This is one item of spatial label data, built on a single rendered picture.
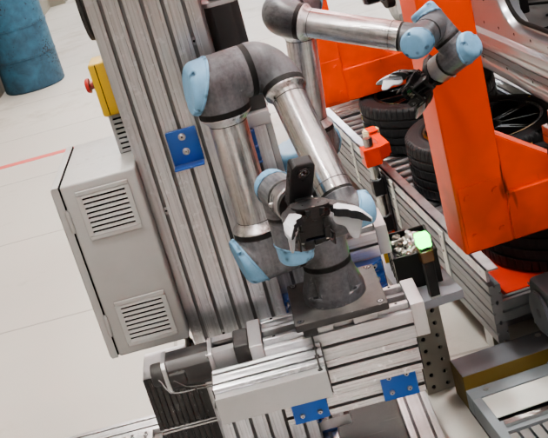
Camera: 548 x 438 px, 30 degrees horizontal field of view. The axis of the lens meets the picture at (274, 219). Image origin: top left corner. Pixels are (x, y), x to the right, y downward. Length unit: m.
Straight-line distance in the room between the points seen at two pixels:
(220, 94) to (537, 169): 1.31
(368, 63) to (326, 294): 2.68
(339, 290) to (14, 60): 7.77
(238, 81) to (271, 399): 0.73
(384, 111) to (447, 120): 1.77
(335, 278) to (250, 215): 0.26
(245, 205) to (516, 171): 1.14
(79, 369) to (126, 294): 1.84
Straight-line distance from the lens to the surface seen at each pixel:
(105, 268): 2.49
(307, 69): 2.84
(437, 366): 3.45
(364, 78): 4.95
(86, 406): 4.05
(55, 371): 4.40
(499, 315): 3.42
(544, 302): 3.14
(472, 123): 3.04
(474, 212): 3.12
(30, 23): 9.89
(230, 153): 2.22
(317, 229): 1.85
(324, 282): 2.37
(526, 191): 3.17
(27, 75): 9.93
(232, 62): 2.18
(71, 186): 2.42
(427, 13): 2.67
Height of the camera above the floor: 1.92
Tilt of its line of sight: 22 degrees down
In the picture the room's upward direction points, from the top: 15 degrees counter-clockwise
